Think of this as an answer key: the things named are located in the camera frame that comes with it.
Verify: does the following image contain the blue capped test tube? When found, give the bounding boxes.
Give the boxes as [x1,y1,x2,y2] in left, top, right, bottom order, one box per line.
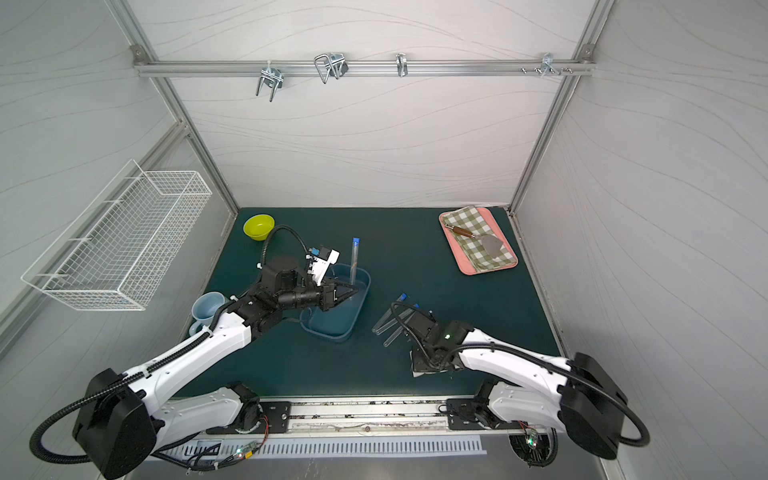
[350,237,360,286]

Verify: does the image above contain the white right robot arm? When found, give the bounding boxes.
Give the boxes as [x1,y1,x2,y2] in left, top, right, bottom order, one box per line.
[389,301,649,460]

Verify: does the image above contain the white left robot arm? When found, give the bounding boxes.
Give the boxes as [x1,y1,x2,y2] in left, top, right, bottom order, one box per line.
[73,249,358,479]

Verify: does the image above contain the clear test tube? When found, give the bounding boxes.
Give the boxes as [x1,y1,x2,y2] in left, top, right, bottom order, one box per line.
[371,293,407,334]
[375,304,418,336]
[383,325,405,348]

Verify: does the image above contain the blue plastic tub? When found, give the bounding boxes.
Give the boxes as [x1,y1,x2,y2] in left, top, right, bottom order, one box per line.
[299,268,371,343]

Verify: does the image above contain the pink plastic tray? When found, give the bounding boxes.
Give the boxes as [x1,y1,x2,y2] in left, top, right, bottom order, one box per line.
[438,206,520,277]

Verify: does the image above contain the yellow green bowl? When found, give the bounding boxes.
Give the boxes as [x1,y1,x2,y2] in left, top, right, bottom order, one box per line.
[243,214,275,242]

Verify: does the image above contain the light blue mug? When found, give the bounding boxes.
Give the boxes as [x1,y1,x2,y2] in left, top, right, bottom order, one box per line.
[188,292,227,337]

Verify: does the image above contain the green white checkered cloth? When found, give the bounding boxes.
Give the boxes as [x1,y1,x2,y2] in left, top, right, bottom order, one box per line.
[442,205,517,271]

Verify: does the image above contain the metal clamp hook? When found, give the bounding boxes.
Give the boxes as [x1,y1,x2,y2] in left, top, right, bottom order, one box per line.
[395,53,408,78]
[313,53,349,84]
[255,64,284,102]
[520,53,573,78]

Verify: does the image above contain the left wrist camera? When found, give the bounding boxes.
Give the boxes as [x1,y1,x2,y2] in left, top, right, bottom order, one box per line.
[307,246,340,286]

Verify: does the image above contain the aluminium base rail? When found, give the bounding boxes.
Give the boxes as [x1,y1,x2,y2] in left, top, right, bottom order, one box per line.
[179,395,607,439]

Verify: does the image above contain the wooden handled metal spatula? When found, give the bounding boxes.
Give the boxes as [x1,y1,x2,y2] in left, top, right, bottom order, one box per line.
[445,224,503,258]

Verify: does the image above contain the white wire basket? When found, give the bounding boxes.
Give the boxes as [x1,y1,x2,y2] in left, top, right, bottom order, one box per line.
[21,160,212,312]

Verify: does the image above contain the aluminium cross rail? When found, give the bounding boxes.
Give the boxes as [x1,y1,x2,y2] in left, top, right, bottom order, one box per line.
[134,57,597,78]

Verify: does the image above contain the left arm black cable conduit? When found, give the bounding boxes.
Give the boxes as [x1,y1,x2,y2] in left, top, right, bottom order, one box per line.
[29,224,310,466]

